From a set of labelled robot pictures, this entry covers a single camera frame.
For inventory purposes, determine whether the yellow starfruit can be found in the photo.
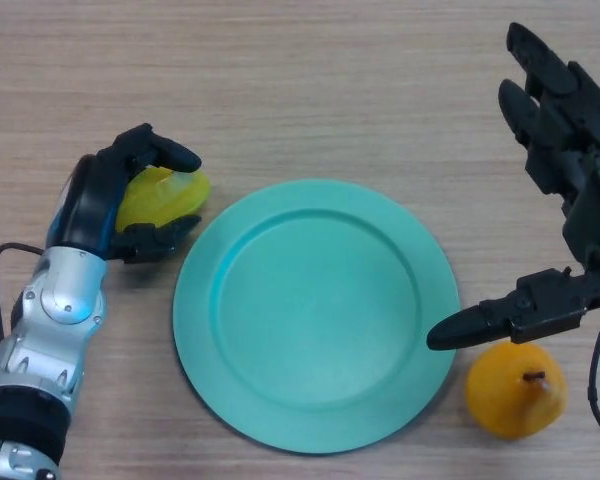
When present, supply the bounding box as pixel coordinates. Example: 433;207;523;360
114;167;212;235

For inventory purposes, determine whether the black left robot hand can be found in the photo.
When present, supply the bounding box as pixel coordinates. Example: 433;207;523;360
47;123;204;265

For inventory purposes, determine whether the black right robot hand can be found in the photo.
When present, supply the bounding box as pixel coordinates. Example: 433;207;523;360
425;22;600;352

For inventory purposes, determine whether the green round plate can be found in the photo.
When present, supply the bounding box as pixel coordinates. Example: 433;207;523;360
172;179;461;455

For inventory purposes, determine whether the orange-yellow pear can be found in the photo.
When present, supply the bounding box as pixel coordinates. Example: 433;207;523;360
464;340;567;441

